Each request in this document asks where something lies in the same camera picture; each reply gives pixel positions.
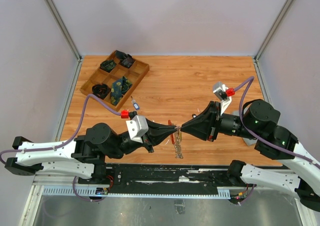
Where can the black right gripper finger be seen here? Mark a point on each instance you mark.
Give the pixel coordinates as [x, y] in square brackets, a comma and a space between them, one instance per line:
[200, 130]
[204, 120]

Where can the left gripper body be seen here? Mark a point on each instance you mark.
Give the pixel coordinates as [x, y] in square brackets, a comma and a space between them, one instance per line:
[124, 147]

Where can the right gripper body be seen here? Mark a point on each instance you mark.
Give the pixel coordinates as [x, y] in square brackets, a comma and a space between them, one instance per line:
[215, 128]

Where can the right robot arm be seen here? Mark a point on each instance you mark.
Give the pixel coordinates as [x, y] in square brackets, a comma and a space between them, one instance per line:
[259, 120]

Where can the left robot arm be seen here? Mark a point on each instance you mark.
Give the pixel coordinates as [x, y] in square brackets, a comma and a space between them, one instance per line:
[84, 156]

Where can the key with blue tag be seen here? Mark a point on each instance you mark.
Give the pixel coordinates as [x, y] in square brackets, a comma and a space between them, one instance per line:
[135, 104]

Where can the grey foam pad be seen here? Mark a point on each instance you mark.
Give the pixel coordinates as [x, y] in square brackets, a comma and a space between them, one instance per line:
[248, 142]

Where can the dark tie orange flowers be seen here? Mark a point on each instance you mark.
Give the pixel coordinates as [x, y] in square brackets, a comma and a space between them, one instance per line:
[101, 90]

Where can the blue tie yellow flowers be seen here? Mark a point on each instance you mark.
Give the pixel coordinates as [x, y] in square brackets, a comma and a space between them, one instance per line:
[118, 89]

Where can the wooden compartment tray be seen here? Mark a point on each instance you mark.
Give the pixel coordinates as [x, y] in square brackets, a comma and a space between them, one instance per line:
[135, 74]

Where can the dark tie purple pattern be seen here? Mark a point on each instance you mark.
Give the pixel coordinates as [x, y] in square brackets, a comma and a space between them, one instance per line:
[127, 62]

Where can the green patterned rolled tie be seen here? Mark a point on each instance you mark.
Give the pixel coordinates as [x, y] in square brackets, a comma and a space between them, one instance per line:
[107, 65]

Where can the dark folded tie back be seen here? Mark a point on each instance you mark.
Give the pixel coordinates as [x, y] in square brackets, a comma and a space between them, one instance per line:
[122, 55]

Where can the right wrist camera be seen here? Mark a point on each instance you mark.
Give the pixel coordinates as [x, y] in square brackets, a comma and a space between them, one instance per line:
[224, 94]

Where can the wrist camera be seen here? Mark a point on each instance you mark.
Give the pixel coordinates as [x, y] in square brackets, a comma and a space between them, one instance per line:
[224, 94]
[137, 127]

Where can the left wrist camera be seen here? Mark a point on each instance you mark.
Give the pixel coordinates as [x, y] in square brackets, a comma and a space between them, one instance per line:
[137, 127]

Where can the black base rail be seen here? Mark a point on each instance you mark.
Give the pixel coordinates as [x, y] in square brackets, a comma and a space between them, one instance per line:
[162, 180]

